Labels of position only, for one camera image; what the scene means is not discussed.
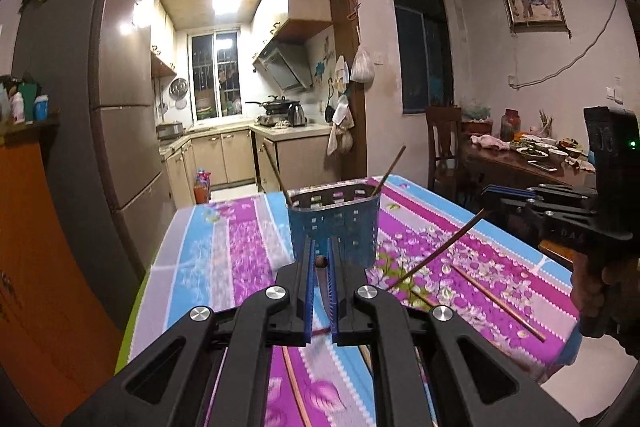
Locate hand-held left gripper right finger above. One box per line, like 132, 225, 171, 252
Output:
327, 241, 576, 427

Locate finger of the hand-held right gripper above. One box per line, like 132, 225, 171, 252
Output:
481, 198, 597, 230
481, 184, 597, 210

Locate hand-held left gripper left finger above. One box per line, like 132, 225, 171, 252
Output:
62, 240, 318, 427

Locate blue perforated utensil holder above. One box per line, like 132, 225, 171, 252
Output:
286, 179, 382, 269

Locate brown wooden chopstick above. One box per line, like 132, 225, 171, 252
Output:
382, 208, 486, 293
282, 349, 304, 427
263, 151, 292, 208
372, 146, 407, 196
451, 263, 547, 342

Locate person's right hand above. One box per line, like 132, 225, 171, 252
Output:
571, 256, 640, 317

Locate wooden dining table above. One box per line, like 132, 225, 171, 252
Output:
462, 134, 598, 218

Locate pink cloth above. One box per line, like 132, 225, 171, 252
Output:
470, 134, 511, 152

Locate glass jar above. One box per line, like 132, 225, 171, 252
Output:
501, 109, 521, 142

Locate wooden chair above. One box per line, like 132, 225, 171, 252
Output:
425, 106, 469, 202

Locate floral purple blue tablecloth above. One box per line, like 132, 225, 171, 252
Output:
127, 174, 583, 427

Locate red bottle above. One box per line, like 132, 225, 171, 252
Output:
194, 169, 212, 206

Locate dark window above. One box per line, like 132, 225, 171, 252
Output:
390, 0, 461, 115

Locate beige kitchen base cabinets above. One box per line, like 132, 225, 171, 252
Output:
160, 126, 342, 208

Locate hanging white towels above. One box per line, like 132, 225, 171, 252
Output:
327, 94, 356, 156

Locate white plastic bag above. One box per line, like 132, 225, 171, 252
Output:
350, 42, 375, 83

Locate framed elephant picture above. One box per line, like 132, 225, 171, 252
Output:
500, 0, 569, 30

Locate black wok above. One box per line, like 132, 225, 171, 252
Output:
245, 95, 297, 116

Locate range hood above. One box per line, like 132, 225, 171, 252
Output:
252, 42, 314, 92

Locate kitchen window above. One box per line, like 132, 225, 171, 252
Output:
187, 32, 241, 120

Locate orange wooden cabinet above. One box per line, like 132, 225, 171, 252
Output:
0, 117, 126, 427

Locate grey refrigerator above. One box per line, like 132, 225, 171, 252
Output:
12, 0, 177, 288

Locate white wall cable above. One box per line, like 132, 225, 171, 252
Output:
509, 0, 627, 88

